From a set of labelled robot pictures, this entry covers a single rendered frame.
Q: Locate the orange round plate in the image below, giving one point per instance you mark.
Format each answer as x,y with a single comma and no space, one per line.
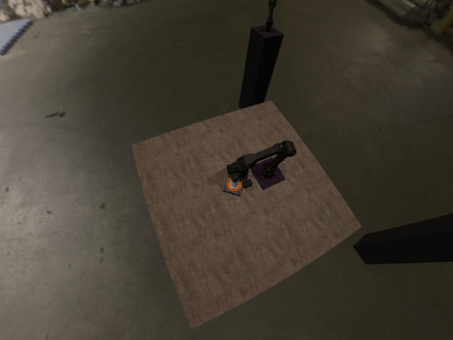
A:
230,187

